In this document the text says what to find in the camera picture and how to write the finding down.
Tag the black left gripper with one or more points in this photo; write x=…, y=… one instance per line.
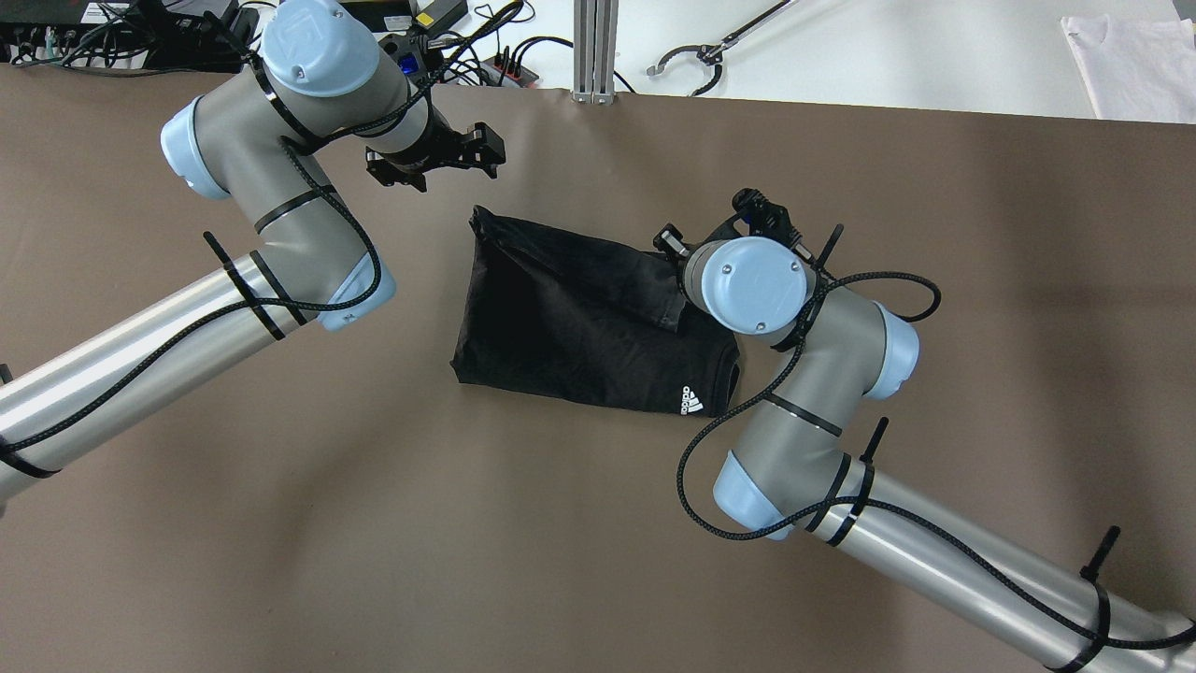
x=437, y=145

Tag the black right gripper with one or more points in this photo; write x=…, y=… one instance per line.
x=669, y=241

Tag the black printed t-shirt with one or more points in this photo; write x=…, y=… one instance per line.
x=558, y=314

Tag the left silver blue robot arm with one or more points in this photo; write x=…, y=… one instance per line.
x=317, y=75

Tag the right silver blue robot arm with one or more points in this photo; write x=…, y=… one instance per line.
x=1054, y=398

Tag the red black power strip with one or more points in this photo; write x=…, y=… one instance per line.
x=490, y=74

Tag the metal reacher grabber tool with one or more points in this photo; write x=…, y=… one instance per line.
x=711, y=55

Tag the white folded t-shirt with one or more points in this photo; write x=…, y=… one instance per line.
x=1134, y=70

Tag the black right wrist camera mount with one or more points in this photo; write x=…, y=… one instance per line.
x=755, y=215

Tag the aluminium frame post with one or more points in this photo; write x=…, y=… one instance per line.
x=594, y=46

